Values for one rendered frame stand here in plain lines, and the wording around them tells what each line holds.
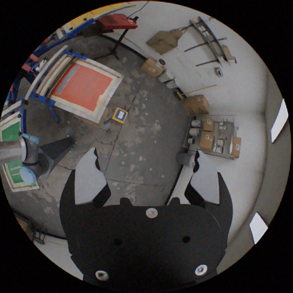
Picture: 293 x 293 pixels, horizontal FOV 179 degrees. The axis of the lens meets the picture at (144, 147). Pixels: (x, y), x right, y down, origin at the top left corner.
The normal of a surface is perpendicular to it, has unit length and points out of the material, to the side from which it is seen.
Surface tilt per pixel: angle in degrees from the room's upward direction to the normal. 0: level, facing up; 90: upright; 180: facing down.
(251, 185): 90
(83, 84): 0
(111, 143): 0
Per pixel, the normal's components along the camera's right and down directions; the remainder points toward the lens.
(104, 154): 0.55, 0.15
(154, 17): -0.34, 0.94
